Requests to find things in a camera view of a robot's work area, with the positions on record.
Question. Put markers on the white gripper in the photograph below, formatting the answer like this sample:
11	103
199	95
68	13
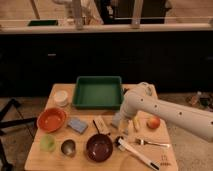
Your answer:
123	125

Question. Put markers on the grey towel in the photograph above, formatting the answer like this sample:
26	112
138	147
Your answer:
116	120

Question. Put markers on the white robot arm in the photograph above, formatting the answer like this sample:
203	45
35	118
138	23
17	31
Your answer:
196	121

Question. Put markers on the small metal cup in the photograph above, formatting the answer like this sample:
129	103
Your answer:
68	148

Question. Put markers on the white paper cup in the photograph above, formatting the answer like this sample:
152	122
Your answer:
61	98

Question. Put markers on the light green plastic cup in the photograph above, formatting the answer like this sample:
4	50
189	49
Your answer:
47	143

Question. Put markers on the yellow corn cob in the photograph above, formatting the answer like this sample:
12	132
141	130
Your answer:
136	123

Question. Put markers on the metal fork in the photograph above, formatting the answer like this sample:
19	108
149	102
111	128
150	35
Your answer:
144	142

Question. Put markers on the wooden scrub brush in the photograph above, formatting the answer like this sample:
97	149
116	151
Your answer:
101	125

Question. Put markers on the red yellow apple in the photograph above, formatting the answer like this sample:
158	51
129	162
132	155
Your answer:
153	122

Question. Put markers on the dark purple bowl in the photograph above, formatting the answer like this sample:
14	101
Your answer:
99	147

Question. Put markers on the green plastic tray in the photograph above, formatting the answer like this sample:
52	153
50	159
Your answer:
98	92

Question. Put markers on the blue sponge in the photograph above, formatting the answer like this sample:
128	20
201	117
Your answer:
77	125

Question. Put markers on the orange bowl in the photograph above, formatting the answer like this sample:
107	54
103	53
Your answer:
51	119

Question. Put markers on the black tripod stand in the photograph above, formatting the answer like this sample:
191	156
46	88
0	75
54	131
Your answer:
17	130

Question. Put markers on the green tray on counter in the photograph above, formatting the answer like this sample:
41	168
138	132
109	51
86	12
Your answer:
43	23

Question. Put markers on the white handled dish brush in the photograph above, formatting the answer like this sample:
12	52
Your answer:
121	142

